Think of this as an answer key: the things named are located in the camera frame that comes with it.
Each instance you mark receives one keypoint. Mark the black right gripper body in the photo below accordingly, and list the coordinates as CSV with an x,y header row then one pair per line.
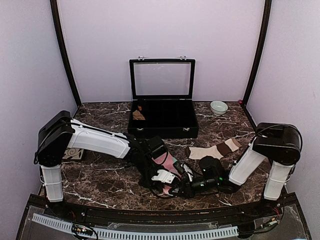
x,y
210,184

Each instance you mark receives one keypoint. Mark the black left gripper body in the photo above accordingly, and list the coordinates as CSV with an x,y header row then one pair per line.
x,y
144,166

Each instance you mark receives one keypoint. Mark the pink patterned sock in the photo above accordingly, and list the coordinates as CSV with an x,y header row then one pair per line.
x,y
165,162

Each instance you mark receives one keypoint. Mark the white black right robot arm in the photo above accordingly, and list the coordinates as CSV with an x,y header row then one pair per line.
x,y
278,142

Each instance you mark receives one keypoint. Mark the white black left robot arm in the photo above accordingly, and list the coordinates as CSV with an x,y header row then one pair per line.
x,y
63,132

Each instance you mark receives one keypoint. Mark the beige rolled sock in box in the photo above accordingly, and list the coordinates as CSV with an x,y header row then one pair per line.
x,y
138,116

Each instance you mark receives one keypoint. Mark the black compartment storage box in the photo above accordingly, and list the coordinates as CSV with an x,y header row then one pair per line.
x,y
169,119

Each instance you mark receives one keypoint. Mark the beige and brown sock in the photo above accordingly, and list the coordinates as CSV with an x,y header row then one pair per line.
x,y
217,151

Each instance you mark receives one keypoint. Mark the floral square ceramic plate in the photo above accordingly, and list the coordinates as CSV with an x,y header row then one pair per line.
x,y
73,154

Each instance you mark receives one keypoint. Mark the glass-panel black box lid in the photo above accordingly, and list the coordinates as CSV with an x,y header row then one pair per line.
x,y
162,78

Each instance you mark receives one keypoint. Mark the small green circuit board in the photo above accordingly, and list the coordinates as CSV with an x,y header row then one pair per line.
x,y
81,229

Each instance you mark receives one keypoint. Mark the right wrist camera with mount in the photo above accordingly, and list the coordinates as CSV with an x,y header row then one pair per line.
x,y
183,169

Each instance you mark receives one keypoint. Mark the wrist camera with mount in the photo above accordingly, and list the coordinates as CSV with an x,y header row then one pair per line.
x,y
183,169
164,176

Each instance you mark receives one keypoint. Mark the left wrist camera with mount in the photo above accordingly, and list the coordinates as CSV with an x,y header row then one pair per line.
x,y
164,176

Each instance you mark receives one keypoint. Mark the black front rail frame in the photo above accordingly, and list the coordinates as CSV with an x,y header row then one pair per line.
x,y
282,220

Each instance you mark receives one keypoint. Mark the white slotted cable duct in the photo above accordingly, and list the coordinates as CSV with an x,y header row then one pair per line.
x,y
100,233

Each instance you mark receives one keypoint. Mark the black left corner post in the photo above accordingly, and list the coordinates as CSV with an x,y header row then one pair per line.
x,y
63,51

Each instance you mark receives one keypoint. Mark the black corner post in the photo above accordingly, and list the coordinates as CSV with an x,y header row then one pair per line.
x,y
63,51
259,51

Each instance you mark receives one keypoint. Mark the black right corner post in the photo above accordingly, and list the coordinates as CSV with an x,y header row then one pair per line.
x,y
259,51

